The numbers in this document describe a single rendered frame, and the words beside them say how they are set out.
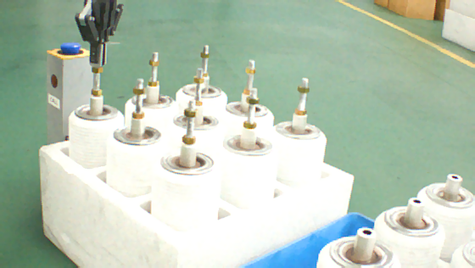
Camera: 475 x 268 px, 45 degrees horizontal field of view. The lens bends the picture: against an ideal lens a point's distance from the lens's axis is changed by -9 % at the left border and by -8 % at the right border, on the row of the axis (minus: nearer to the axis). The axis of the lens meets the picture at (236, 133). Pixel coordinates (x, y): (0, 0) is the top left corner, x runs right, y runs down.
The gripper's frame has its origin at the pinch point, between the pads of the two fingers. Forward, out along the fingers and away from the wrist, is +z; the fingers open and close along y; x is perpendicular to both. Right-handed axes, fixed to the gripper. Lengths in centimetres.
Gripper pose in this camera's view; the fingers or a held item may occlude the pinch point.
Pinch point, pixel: (97, 53)
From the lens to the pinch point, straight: 99.9
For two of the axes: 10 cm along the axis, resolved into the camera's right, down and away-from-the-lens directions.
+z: -1.0, 9.3, 3.6
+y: -2.7, 3.2, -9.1
